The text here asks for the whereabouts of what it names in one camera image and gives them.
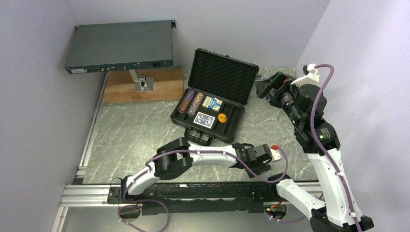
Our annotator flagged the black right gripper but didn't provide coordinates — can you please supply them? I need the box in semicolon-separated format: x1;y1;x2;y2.
255;71;305;127

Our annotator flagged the orange round button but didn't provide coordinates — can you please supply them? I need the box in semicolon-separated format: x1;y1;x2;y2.
218;113;227;123

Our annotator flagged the blue patterned card deck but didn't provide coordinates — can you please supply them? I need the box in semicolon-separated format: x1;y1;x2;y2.
193;112;215;129

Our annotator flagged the orange blue chip stack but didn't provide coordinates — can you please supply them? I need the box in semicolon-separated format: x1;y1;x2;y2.
193;92;204;104
187;102;200;116

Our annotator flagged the orange black chip stack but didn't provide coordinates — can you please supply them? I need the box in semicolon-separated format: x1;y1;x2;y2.
178;99;190;114

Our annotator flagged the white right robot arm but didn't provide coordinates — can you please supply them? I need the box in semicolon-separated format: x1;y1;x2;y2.
256;72;374;232

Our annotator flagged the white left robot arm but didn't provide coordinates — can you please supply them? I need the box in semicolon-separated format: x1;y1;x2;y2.
119;138;274;203

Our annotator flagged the black poker set case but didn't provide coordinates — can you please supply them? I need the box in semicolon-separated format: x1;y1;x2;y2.
170;48;259;145

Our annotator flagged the blue card deck box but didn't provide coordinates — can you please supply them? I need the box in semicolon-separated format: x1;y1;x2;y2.
202;96;223;112

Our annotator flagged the purple chip stack in case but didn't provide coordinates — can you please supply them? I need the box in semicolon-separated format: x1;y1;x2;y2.
184;89;195;102

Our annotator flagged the wooden board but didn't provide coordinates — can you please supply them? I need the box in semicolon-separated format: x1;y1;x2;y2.
102;68;184;103

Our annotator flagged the red handled clamp tool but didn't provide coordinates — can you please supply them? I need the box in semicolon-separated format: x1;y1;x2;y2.
255;74;266;82

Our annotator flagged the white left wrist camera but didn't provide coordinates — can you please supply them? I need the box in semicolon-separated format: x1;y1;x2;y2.
270;145;282;162

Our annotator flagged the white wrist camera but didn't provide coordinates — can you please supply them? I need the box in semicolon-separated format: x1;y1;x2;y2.
270;145;282;162
291;63;320;87

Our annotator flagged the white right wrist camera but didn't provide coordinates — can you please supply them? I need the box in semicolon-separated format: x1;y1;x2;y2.
291;63;320;87

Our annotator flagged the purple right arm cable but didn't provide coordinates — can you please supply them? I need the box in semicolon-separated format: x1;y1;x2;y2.
264;64;363;232

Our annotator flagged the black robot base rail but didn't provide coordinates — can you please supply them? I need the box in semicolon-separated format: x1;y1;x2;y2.
106;182;282;216

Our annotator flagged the grey metal stand bracket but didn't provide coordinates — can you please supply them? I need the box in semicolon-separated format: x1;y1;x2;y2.
129;70;154;92

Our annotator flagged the grey network switch box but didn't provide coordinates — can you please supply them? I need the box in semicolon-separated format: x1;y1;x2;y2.
64;20;176;74

